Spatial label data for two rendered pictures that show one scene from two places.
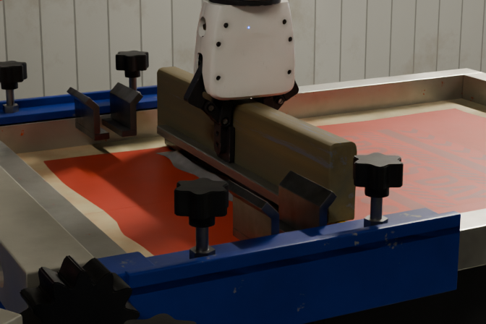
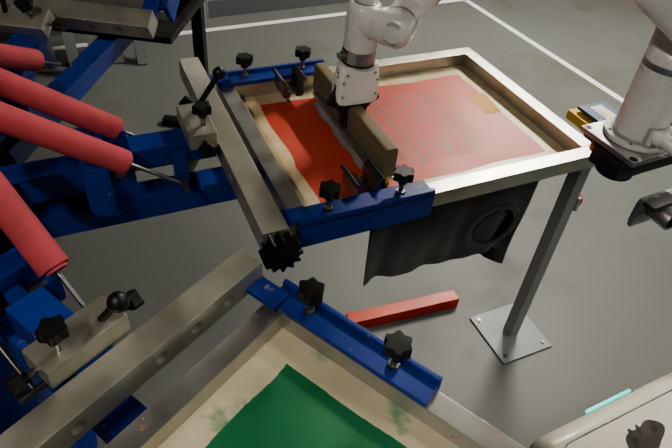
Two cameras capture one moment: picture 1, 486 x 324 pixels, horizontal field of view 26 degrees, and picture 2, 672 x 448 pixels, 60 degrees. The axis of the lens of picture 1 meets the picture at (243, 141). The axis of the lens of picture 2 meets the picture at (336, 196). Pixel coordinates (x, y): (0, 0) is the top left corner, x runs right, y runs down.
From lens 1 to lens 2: 45 cm
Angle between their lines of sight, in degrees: 25
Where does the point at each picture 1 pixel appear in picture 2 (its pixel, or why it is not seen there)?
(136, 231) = (301, 165)
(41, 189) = (262, 144)
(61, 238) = (274, 210)
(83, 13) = not seen: outside the picture
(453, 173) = (444, 133)
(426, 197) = (429, 152)
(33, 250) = (264, 218)
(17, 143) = (247, 92)
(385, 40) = not seen: outside the picture
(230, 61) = (348, 91)
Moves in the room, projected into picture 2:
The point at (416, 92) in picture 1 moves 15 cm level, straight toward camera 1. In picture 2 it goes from (440, 62) to (435, 86)
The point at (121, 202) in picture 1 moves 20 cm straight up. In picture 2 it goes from (295, 143) to (297, 67)
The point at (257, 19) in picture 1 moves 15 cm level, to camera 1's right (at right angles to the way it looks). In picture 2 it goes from (363, 73) to (430, 79)
